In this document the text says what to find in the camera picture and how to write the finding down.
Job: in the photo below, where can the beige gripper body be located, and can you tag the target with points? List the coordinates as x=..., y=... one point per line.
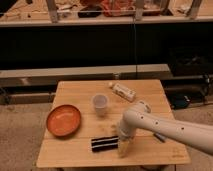
x=123, y=145

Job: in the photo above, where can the black striped eraser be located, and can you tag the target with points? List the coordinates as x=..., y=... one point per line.
x=104, y=143

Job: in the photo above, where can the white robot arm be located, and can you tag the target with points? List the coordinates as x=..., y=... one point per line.
x=139, y=116

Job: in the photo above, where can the blue sponge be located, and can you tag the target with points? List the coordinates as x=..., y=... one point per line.
x=160, y=137

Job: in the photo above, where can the white bottle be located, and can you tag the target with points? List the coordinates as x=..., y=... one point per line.
x=123, y=91

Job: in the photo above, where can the wooden table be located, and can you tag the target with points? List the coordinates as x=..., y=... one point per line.
x=75, y=151

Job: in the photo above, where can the orange plate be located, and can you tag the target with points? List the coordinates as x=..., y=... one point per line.
x=63, y=120

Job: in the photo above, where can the metal rail beam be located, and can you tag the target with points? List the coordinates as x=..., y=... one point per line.
x=51, y=76

